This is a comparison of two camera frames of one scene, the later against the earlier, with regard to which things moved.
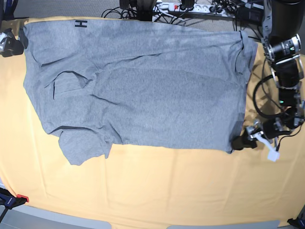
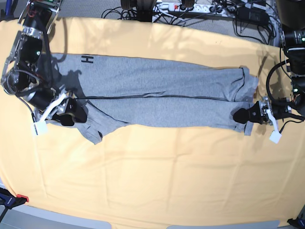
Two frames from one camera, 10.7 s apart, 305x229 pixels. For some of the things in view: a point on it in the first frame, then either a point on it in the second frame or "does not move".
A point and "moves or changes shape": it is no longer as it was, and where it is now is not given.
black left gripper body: x=6 y=34 to x=42 y=98
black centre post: x=145 y=9 does not move
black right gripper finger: x=244 y=141 to x=253 y=114
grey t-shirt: x=96 y=82 moves or changes shape
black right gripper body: x=275 y=128 to x=280 y=109
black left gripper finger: x=14 y=47 to x=75 y=113
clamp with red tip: x=9 y=201 does not move
